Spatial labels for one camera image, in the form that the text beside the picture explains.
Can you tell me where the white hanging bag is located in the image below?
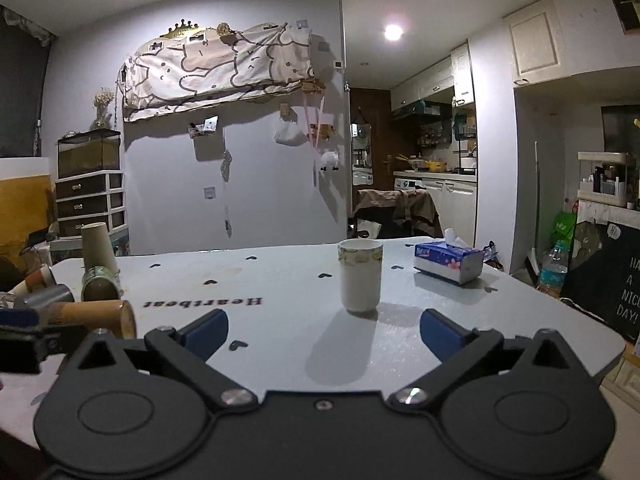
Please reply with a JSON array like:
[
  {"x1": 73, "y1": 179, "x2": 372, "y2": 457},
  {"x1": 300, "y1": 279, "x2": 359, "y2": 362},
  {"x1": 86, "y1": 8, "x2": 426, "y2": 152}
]
[{"x1": 274, "y1": 118, "x2": 308, "y2": 148}]

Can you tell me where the plastic water bottle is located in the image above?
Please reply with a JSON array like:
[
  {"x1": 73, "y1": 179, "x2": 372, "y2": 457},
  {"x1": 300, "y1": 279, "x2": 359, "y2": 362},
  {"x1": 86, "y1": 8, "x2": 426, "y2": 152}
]
[{"x1": 537, "y1": 240, "x2": 570, "y2": 299}]

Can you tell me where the white plastic drawer unit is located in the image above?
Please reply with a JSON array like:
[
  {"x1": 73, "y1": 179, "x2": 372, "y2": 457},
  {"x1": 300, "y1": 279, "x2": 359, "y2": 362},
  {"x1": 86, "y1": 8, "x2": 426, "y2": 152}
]
[{"x1": 55, "y1": 170, "x2": 127, "y2": 237}]

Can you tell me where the dried flower vase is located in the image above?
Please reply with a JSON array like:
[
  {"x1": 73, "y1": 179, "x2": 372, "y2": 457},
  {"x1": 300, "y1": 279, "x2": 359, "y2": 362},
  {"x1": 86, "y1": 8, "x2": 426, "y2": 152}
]
[{"x1": 91, "y1": 87, "x2": 115, "y2": 130}]

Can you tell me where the brown cardboard sleeve cup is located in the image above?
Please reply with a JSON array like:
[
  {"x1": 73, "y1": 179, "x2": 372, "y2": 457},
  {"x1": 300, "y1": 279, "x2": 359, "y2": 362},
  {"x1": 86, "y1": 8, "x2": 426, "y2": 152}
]
[{"x1": 46, "y1": 299, "x2": 137, "y2": 339}]

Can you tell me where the green printed cup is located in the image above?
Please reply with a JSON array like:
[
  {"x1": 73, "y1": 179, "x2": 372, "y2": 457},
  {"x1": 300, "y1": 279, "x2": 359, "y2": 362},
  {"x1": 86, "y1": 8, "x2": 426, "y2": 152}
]
[{"x1": 81, "y1": 266, "x2": 122, "y2": 301}]

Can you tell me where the white plush toy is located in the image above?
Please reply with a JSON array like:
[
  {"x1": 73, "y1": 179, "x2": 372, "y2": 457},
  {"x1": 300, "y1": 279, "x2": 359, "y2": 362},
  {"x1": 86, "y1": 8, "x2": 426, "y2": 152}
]
[{"x1": 320, "y1": 151, "x2": 341, "y2": 171}]

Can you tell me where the white ceramic patterned cup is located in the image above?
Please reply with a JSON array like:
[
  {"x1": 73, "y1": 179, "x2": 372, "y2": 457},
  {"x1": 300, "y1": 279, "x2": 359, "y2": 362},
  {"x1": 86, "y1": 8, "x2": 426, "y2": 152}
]
[{"x1": 337, "y1": 238, "x2": 384, "y2": 314}]

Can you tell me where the cartoon print cloth cover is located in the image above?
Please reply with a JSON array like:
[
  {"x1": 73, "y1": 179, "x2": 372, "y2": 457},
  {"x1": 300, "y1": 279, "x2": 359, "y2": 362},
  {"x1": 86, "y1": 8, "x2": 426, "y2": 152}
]
[{"x1": 119, "y1": 23, "x2": 314, "y2": 122}]

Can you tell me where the glass fish tank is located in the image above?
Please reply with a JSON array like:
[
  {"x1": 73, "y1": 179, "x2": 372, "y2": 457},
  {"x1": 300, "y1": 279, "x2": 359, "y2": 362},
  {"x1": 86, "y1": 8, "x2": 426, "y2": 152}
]
[{"x1": 56, "y1": 128, "x2": 120, "y2": 179}]

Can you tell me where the olive paper cup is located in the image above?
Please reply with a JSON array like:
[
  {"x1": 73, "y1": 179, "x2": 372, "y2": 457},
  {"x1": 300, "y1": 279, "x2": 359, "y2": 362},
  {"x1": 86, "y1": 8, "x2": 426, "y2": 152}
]
[{"x1": 80, "y1": 222, "x2": 119, "y2": 275}]

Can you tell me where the grey metal tumbler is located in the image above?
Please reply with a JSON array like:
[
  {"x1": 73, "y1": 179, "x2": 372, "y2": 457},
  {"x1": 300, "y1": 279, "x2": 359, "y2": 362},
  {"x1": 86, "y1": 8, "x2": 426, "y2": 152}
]
[{"x1": 13, "y1": 284, "x2": 75, "y2": 323}]

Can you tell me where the blue tissue box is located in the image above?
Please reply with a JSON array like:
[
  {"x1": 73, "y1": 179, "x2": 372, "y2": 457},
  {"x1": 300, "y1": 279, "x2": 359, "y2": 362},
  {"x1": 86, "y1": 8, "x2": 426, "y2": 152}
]
[{"x1": 414, "y1": 228, "x2": 484, "y2": 285}]

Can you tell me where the black letter board sign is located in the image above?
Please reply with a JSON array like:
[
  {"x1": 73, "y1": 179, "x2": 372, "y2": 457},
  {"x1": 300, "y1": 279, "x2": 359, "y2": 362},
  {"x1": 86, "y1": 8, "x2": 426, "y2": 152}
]
[{"x1": 561, "y1": 222, "x2": 640, "y2": 342}]

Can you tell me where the teal side table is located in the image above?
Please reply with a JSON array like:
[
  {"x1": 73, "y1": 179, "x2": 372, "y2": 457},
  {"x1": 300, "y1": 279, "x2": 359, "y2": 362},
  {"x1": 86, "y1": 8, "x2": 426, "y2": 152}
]
[{"x1": 49, "y1": 226, "x2": 129, "y2": 263}]

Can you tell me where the chair with draped clothes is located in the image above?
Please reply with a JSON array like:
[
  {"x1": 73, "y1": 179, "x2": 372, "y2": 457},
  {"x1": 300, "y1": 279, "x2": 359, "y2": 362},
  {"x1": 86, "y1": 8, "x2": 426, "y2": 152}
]
[{"x1": 354, "y1": 188, "x2": 442, "y2": 240}]

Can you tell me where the brown sleeve coffee cup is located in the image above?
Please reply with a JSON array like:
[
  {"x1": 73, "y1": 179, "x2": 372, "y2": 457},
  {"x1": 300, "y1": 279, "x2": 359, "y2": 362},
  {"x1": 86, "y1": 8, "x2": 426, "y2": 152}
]
[{"x1": 9, "y1": 264, "x2": 56, "y2": 297}]

